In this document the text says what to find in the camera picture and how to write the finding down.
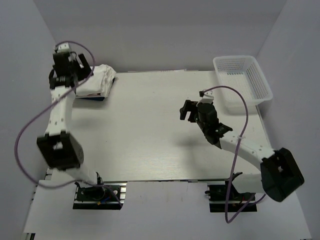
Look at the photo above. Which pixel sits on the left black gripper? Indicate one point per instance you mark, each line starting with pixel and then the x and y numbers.
pixel 76 63

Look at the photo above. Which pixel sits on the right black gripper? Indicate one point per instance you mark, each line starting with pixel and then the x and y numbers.
pixel 189 106

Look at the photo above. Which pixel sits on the white cartoon print t-shirt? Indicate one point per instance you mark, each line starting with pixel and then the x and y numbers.
pixel 100 72

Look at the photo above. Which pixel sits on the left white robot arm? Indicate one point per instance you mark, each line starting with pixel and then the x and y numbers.
pixel 60 149

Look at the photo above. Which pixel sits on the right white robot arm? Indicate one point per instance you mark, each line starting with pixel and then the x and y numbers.
pixel 279 174

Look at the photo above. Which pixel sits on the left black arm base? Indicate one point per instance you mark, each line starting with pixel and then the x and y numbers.
pixel 109 197

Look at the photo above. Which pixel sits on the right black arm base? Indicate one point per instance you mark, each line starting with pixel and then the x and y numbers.
pixel 217 192

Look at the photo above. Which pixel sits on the white plastic mesh basket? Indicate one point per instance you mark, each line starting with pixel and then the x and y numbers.
pixel 243 73

